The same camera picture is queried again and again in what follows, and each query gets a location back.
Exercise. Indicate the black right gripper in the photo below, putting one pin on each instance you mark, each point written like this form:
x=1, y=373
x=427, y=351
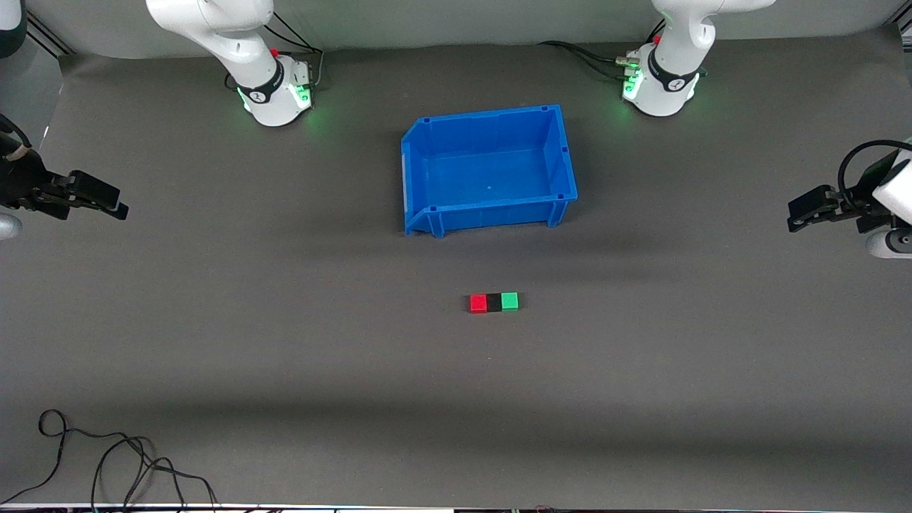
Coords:
x=21, y=182

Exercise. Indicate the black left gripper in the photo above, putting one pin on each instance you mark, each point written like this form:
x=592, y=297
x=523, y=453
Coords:
x=854, y=203

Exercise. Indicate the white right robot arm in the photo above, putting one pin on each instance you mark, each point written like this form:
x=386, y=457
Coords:
x=235, y=43

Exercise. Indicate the dark grey table cover sheet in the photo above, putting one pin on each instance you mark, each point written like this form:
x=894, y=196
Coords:
x=456, y=392

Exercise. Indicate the small green cube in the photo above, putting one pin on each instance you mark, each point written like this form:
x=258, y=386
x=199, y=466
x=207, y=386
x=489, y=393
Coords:
x=510, y=301

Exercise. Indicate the small black cube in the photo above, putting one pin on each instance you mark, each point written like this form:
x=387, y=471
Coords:
x=494, y=303

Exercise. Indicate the aluminium frame rail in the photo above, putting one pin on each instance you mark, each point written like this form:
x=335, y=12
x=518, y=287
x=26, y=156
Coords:
x=903, y=27
x=53, y=44

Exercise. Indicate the blue plastic storage bin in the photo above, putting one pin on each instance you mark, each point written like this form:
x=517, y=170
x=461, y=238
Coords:
x=491, y=178

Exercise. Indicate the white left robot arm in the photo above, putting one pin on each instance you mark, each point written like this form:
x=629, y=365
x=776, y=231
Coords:
x=677, y=43

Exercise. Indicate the small red cube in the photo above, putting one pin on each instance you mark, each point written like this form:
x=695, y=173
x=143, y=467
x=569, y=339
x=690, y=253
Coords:
x=479, y=304

